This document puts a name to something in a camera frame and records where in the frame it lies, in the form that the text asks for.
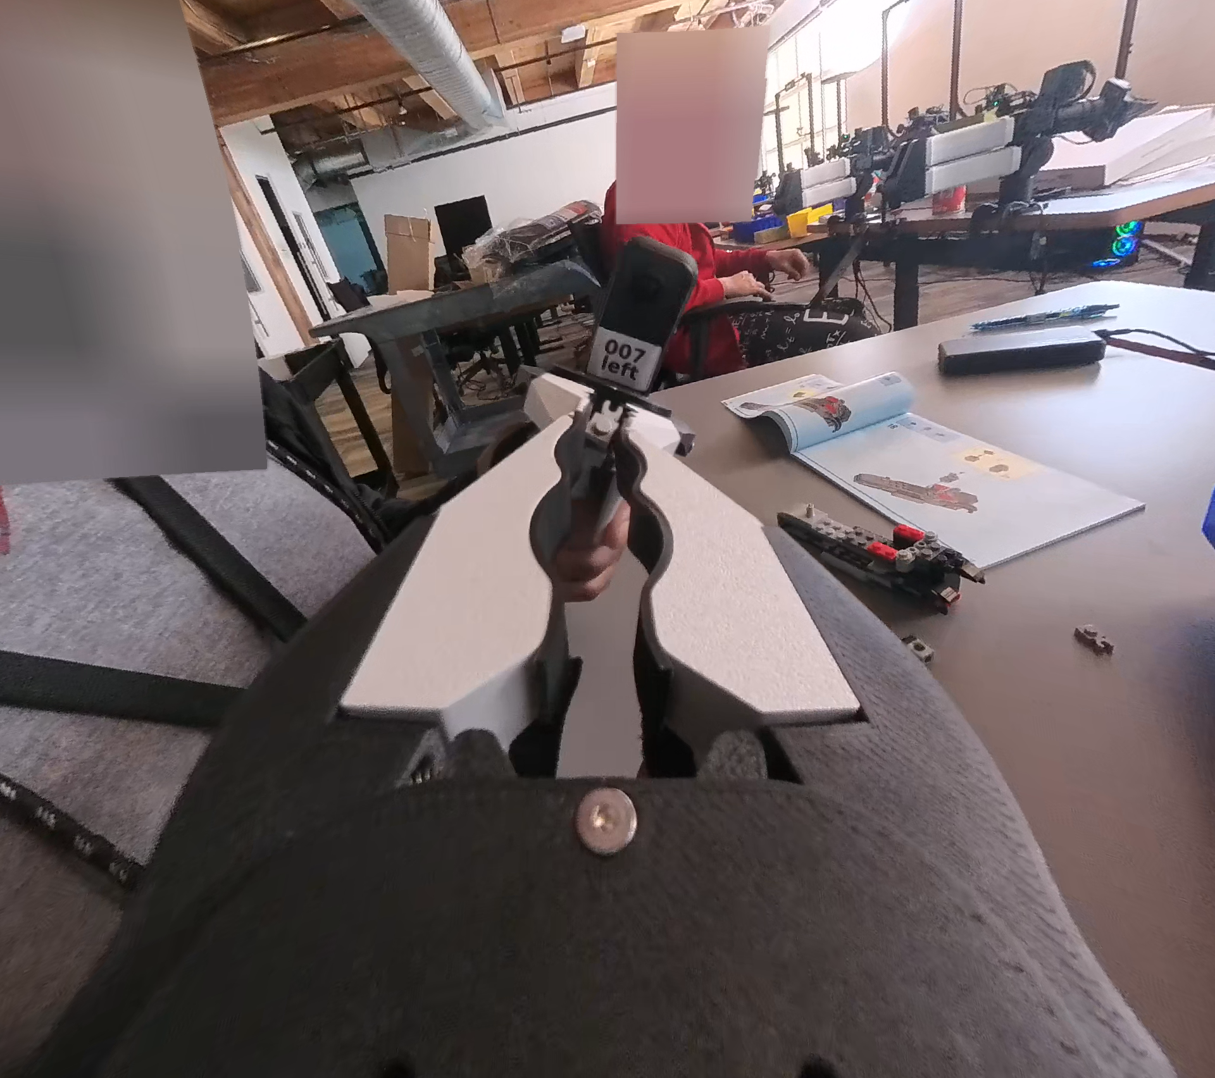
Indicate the black monitor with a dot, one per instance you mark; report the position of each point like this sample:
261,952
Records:
464,225

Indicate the yellow storage bin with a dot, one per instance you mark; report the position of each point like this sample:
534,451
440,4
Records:
807,219

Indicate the small blue storage bin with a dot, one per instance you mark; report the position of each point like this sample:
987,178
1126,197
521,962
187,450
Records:
760,230

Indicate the lit computer tower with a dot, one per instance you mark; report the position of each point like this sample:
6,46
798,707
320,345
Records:
1118,244

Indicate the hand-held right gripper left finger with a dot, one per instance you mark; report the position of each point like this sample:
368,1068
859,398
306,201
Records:
456,613

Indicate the cardboard box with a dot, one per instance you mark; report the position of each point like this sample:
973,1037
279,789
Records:
407,252

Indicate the person's grey sweatshirt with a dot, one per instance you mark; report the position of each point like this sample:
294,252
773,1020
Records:
96,585

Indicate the red cup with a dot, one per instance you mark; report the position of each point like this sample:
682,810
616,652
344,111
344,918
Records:
950,201

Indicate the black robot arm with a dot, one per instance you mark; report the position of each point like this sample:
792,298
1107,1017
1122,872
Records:
1073,111

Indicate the black power bank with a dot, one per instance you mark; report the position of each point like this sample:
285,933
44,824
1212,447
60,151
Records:
1021,351

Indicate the person's left hand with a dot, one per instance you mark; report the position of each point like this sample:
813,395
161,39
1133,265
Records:
589,566

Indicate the grey metal table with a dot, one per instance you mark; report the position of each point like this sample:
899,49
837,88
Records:
456,309

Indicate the toy brick vehicle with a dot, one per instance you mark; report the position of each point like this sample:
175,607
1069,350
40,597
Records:
883,552

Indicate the blue plastic bin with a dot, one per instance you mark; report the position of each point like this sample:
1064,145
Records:
1209,518

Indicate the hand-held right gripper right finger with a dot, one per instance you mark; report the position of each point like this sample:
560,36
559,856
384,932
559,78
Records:
750,623

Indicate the long wooden table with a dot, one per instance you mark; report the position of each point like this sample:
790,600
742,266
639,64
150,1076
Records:
1092,211

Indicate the open instruction booklet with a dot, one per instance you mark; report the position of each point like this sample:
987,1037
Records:
997,490

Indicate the small dark toy brick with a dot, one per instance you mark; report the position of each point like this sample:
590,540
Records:
1092,640
920,650

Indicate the stack of white boxes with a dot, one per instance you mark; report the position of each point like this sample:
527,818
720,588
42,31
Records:
1159,144

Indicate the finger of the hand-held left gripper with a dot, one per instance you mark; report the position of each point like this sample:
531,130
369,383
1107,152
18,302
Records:
556,400
660,433

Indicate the blue pen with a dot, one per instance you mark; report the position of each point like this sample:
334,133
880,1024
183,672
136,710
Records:
1045,317

